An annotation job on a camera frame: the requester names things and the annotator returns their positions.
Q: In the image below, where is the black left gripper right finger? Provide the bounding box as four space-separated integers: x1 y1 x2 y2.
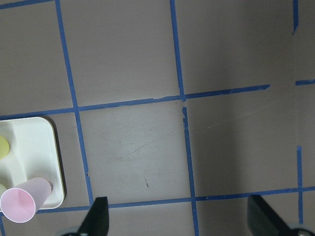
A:
247 195 295 236

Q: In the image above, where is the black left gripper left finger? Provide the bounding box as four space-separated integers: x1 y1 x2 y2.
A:
76 197 109 236

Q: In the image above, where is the pink plastic cup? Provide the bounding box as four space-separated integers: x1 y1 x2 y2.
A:
0 177 53 223

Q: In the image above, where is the yellow plastic cup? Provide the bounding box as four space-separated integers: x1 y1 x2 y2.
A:
0 136 10 159

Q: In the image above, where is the cream plastic tray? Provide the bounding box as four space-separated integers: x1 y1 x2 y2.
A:
0 117 65 209

